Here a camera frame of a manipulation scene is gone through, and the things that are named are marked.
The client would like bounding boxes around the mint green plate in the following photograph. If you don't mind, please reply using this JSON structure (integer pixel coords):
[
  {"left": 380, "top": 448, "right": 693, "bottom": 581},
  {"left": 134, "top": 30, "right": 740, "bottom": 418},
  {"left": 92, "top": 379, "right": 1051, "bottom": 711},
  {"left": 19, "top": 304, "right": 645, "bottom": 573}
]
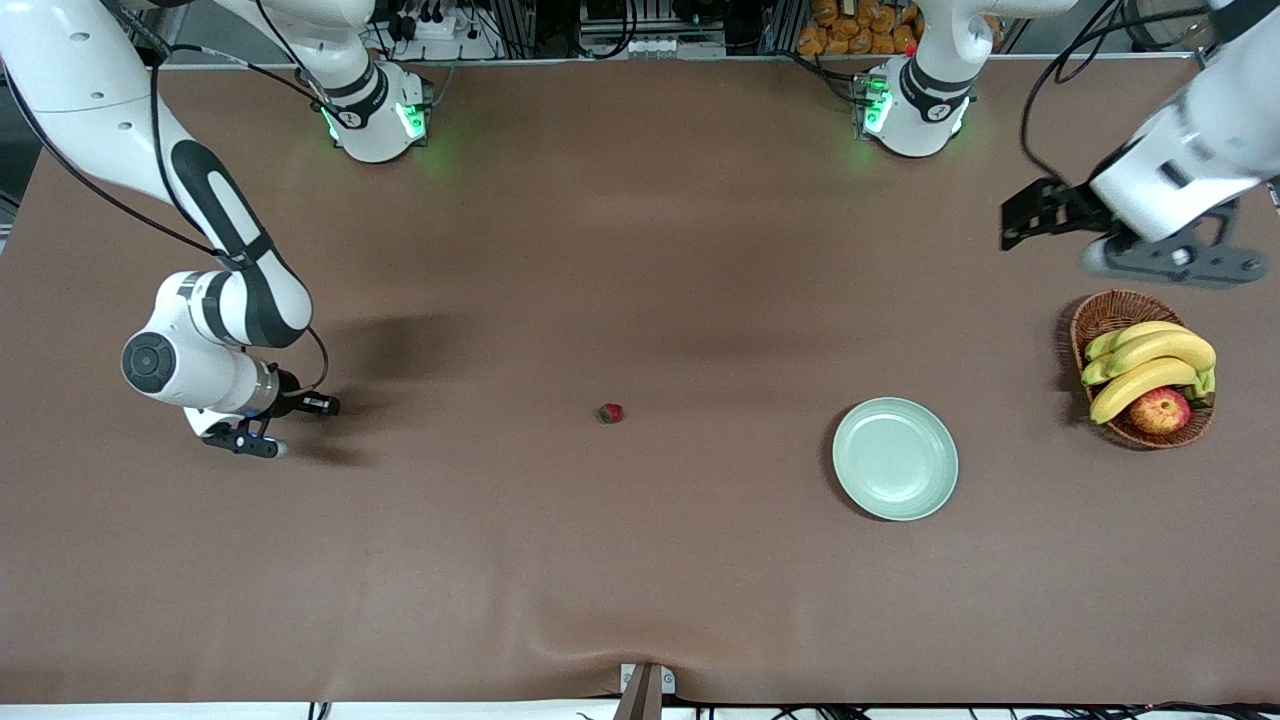
[{"left": 832, "top": 397, "right": 959, "bottom": 522}]

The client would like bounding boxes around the pile of orange items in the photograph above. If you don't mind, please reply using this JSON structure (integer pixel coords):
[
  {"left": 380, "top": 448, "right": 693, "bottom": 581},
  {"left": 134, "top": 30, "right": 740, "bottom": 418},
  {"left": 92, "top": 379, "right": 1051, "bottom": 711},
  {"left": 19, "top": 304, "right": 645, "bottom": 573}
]
[{"left": 797, "top": 0, "right": 926, "bottom": 57}]

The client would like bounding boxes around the brown table cover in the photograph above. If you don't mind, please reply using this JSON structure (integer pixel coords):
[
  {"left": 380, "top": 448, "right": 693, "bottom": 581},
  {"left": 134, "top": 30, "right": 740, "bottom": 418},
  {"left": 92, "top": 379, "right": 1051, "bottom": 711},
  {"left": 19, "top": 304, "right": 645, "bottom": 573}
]
[{"left": 0, "top": 55, "right": 1280, "bottom": 706}]

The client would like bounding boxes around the grey table edge bracket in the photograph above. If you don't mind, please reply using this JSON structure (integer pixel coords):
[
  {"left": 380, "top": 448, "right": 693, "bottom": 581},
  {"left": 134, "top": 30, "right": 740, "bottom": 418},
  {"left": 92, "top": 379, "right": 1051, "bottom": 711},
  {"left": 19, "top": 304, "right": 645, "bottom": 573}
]
[{"left": 613, "top": 662, "right": 677, "bottom": 720}]

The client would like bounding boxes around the red yellow apple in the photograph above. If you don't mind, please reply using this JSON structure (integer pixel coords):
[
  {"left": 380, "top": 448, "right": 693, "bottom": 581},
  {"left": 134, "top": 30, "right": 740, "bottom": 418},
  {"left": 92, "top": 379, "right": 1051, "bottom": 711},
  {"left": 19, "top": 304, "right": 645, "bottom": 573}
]
[{"left": 1129, "top": 387, "right": 1193, "bottom": 436}]

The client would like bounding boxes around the white power strip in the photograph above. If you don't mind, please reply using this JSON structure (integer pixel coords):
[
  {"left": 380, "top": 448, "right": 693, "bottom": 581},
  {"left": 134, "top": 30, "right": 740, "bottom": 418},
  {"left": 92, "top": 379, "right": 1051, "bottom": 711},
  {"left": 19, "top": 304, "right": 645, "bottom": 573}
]
[{"left": 380, "top": 5, "right": 491, "bottom": 51}]

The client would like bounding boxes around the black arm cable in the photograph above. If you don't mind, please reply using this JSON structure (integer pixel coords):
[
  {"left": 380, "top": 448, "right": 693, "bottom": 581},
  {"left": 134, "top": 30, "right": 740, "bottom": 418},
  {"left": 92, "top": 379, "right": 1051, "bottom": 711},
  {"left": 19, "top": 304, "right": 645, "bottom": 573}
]
[
  {"left": 1018, "top": 0, "right": 1216, "bottom": 191},
  {"left": 0, "top": 40, "right": 331, "bottom": 396}
]

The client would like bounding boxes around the brown wicker basket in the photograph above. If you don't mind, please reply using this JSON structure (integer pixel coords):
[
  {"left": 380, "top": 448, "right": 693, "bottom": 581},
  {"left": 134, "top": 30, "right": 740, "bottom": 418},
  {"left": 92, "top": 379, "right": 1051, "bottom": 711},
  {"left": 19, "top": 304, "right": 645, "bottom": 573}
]
[{"left": 1069, "top": 290, "right": 1216, "bottom": 450}]

